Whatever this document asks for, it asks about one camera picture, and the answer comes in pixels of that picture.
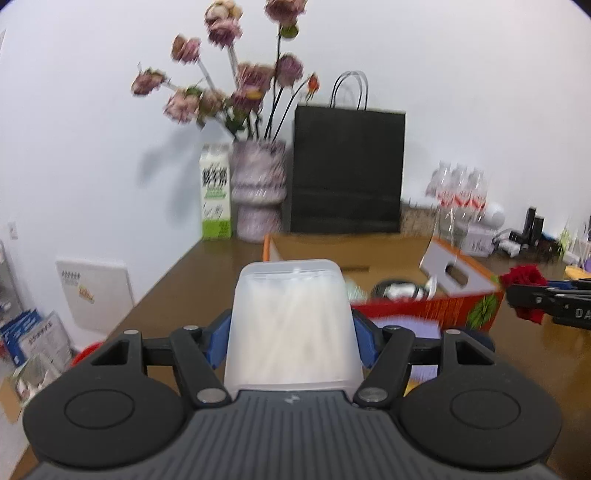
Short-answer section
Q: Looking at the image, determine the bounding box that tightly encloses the white green milk carton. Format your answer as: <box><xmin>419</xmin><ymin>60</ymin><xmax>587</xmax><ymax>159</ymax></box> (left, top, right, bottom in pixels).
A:
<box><xmin>199</xmin><ymin>144</ymin><xmax>232</xmax><ymax>241</ymax></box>

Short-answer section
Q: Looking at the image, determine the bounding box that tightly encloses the red cardboard box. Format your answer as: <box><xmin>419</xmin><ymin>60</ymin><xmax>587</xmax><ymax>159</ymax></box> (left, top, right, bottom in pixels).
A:
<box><xmin>262</xmin><ymin>232</ymin><xmax>505</xmax><ymax>333</ymax></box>

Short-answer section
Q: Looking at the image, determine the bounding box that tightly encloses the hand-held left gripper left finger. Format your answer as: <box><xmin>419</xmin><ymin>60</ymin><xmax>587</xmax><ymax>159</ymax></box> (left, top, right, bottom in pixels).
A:
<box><xmin>90</xmin><ymin>310</ymin><xmax>232</xmax><ymax>408</ymax></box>

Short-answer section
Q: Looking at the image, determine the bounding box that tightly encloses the translucent plastic swab box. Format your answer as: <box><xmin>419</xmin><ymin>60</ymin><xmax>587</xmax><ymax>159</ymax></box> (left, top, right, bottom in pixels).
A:
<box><xmin>223</xmin><ymin>259</ymin><xmax>364</xmax><ymax>398</ymax></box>

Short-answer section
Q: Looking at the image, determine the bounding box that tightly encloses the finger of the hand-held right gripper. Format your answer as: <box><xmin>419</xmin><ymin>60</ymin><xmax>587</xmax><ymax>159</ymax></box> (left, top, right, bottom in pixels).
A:
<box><xmin>505</xmin><ymin>284</ymin><xmax>561</xmax><ymax>308</ymax></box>
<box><xmin>547</xmin><ymin>279</ymin><xmax>591</xmax><ymax>293</ymax></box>

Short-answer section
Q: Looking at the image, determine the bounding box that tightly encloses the dried pink flower bouquet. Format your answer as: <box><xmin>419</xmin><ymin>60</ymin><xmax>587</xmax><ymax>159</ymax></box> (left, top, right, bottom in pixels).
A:
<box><xmin>130</xmin><ymin>0</ymin><xmax>321</xmax><ymax>141</ymax></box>

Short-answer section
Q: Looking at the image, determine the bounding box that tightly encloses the black upright device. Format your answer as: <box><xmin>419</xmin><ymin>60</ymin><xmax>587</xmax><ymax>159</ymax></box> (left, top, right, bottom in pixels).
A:
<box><xmin>524</xmin><ymin>207</ymin><xmax>546</xmax><ymax>245</ymax></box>

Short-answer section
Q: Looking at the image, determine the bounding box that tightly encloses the white round speaker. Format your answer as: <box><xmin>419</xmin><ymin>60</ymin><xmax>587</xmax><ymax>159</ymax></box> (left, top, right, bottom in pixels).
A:
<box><xmin>480</xmin><ymin>202</ymin><xmax>507</xmax><ymax>230</ymax></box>

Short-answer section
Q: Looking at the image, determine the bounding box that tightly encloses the red rose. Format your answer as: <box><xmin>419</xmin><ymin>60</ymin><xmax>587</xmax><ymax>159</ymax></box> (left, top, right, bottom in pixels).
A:
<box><xmin>500</xmin><ymin>264</ymin><xmax>548</xmax><ymax>325</ymax></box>

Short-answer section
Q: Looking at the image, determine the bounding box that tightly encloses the pile of blue booklets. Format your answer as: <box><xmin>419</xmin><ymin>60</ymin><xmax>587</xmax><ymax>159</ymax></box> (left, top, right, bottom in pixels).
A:
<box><xmin>0</xmin><ymin>309</ymin><xmax>75</xmax><ymax>370</ymax></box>

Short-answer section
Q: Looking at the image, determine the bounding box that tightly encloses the wooden desktop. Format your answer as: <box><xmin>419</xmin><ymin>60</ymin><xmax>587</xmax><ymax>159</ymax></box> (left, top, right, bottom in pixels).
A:
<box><xmin>9</xmin><ymin>237</ymin><xmax>591</xmax><ymax>480</ymax></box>

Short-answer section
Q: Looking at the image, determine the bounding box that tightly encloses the clear container of pellets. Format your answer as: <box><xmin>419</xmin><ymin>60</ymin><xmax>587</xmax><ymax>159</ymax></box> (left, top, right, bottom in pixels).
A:
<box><xmin>401</xmin><ymin>198</ymin><xmax>439</xmax><ymax>237</ymax></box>

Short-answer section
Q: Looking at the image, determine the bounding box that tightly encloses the white tissue box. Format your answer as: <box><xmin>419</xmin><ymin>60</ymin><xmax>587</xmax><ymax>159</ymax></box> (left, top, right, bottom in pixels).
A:
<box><xmin>463</xmin><ymin>225</ymin><xmax>497</xmax><ymax>258</ymax></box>

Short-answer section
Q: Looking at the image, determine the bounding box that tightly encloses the purple marbled vase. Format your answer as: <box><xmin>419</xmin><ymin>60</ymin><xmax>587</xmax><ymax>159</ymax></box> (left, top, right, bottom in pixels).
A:
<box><xmin>230</xmin><ymin>141</ymin><xmax>287</xmax><ymax>244</ymax></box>

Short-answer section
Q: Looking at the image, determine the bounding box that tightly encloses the white wall panel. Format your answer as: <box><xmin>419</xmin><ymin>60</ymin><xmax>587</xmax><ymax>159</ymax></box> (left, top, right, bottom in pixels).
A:
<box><xmin>55</xmin><ymin>260</ymin><xmax>134</xmax><ymax>334</ymax></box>

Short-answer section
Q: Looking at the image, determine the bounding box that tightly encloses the black paper bag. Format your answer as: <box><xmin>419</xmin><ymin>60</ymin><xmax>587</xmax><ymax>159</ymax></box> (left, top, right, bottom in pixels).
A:
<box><xmin>281</xmin><ymin>71</ymin><xmax>407</xmax><ymax>234</ymax></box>

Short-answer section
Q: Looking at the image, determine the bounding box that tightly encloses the purple white gift bag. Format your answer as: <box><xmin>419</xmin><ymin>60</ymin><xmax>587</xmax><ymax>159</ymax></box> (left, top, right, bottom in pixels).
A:
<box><xmin>561</xmin><ymin>222</ymin><xmax>591</xmax><ymax>271</ymax></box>

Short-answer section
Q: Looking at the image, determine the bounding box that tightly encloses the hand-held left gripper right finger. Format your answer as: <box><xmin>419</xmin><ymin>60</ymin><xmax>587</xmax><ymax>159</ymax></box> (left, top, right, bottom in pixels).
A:
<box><xmin>353</xmin><ymin>309</ymin><xmax>497</xmax><ymax>409</ymax></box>

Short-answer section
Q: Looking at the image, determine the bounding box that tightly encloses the clear glass cup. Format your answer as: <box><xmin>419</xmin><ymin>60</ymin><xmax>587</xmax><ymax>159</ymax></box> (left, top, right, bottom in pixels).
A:
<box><xmin>436</xmin><ymin>208</ymin><xmax>465</xmax><ymax>245</ymax></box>

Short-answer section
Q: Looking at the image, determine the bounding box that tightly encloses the red plastic object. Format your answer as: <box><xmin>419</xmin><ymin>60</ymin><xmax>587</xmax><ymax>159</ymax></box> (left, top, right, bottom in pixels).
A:
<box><xmin>74</xmin><ymin>340</ymin><xmax>105</xmax><ymax>367</ymax></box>

